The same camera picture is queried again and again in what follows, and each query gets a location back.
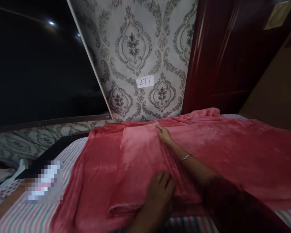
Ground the pink fleece blanket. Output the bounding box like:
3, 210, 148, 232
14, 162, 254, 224
49, 108, 291, 233

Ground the white paper label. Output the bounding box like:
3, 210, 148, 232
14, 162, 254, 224
137, 77, 155, 89

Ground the brown cardboard panel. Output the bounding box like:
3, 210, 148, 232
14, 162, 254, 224
237, 29, 291, 122

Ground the person's left hand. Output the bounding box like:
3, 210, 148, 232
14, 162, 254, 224
145, 172, 177, 212

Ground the person's right hand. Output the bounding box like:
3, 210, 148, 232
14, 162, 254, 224
156, 124, 174, 145

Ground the white crumpled cloth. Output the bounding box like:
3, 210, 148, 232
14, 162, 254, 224
0, 167, 16, 185

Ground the black flat board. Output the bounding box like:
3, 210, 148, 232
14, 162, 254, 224
14, 136, 89, 181

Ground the white red-dotted cloth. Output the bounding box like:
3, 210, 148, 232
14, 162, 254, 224
0, 179, 24, 207

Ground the yellowish sticker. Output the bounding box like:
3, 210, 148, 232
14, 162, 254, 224
264, 0, 291, 30

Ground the striped bedsheet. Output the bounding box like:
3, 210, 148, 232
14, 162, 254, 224
0, 113, 291, 233

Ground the dark window with white frame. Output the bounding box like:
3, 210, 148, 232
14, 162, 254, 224
0, 0, 113, 134

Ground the red wooden door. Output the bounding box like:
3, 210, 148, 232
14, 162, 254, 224
182, 0, 291, 115

